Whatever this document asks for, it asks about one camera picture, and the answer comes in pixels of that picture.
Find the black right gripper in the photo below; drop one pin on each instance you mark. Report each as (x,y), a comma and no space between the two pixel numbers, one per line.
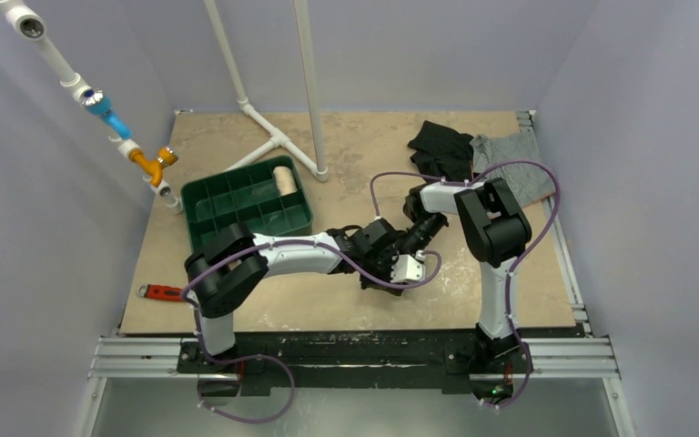
(401,242)

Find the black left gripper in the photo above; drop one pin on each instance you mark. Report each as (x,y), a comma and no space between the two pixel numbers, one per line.
(388,257)

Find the olive green underwear cream waistband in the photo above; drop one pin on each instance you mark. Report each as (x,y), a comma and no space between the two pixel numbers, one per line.
(368,284)

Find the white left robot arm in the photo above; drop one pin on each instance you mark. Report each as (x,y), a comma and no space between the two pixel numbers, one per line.
(223,273)

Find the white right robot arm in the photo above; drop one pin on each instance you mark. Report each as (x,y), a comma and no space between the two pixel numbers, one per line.
(496,232)

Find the black striped underwear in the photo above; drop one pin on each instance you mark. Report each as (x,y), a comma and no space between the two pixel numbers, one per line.
(442,151)

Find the cream rolled underwear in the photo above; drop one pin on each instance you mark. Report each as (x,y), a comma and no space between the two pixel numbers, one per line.
(285,180)

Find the grey striped underwear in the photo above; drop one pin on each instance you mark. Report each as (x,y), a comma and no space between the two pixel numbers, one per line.
(508,158)

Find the green divided organizer tray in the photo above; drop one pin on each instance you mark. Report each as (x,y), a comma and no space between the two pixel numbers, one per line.
(247,195)

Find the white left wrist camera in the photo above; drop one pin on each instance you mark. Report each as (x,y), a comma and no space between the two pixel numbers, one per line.
(407,269)

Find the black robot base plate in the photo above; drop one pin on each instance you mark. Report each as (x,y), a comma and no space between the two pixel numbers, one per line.
(452,361)

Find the white PVC pipe frame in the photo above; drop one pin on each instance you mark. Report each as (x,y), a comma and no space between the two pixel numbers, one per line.
(267,49)

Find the adjustable wrench red handle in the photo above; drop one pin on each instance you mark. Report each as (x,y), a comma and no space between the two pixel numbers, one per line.
(159,292)

